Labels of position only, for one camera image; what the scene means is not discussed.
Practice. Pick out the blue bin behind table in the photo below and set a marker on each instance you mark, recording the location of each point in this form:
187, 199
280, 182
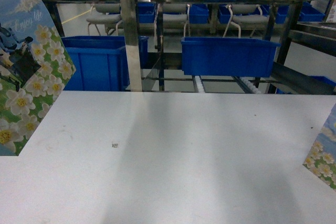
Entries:
236, 57

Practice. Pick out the flower gift bag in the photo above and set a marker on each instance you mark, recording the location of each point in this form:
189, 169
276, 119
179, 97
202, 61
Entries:
35, 68
321, 158

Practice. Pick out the white table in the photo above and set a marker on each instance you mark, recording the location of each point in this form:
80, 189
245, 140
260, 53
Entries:
129, 157

